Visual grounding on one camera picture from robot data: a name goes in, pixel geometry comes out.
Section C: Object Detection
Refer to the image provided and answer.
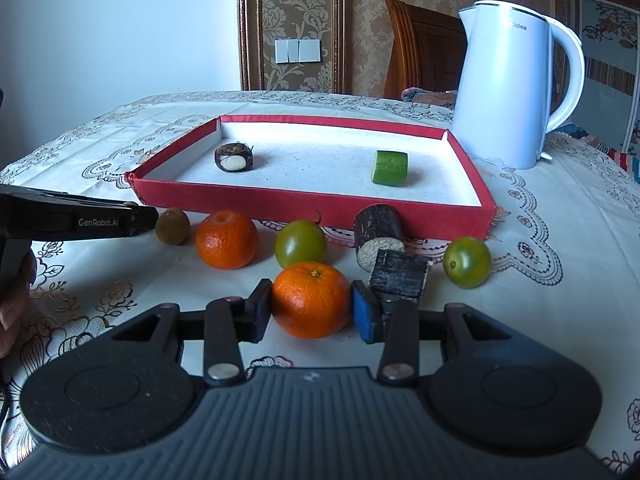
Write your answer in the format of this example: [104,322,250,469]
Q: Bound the white wall switch panel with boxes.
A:
[273,39,322,64]

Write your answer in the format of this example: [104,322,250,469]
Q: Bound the green tomato right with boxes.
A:
[442,236,491,288]

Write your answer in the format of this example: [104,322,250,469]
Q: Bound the green cucumber chunk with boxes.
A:
[371,151,408,186]

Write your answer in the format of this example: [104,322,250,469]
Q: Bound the mirrored floral wardrobe door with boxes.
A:
[573,0,639,155]

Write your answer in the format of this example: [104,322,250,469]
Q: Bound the dark sugarcane cylinder piece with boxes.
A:
[352,204,405,272]

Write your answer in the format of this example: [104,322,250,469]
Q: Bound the brown longan fruit right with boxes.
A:
[155,208,191,246]

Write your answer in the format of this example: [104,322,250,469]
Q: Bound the orange mandarin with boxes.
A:
[195,210,259,270]
[271,261,352,339]

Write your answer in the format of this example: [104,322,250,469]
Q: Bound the white electric kettle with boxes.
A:
[451,0,585,169]

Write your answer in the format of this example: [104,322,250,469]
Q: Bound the brown wooden headboard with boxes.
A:
[383,0,466,99]

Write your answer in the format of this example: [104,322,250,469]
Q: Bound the person's hand at left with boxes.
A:
[0,252,37,359]

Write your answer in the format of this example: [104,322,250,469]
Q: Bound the dark sugarcane block piece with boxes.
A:
[369,249,432,304]

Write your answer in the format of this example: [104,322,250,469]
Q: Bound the floral pillow behind table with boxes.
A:
[401,87,457,110]

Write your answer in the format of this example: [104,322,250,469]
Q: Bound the red shallow box tray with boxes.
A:
[125,115,497,240]

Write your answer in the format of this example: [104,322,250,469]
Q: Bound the striped colourful bedding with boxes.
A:
[558,122,640,183]

